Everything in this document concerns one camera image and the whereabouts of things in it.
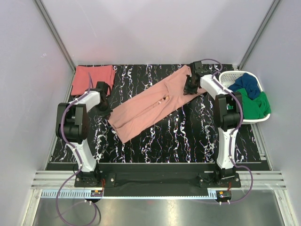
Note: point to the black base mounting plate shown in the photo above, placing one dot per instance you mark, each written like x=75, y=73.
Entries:
x=222, y=178

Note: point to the white slotted cable duct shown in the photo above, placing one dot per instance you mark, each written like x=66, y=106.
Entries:
x=202, y=194

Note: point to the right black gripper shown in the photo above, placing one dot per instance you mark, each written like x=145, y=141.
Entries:
x=187, y=91

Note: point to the pink t shirt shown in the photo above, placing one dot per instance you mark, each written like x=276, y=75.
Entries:
x=130, y=118

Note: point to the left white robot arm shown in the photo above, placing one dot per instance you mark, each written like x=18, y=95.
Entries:
x=72, y=123

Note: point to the blue t shirt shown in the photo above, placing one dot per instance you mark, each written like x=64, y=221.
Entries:
x=247, y=82

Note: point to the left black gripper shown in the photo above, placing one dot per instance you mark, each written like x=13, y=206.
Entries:
x=107, y=111

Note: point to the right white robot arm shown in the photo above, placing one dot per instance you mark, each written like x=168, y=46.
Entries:
x=228, y=113

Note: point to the folded red t shirt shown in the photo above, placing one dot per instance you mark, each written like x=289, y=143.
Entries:
x=97, y=73

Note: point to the white plastic laundry basket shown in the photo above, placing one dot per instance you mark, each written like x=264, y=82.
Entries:
x=228, y=78

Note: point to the green t shirt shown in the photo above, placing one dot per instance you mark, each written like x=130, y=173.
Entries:
x=254, y=109

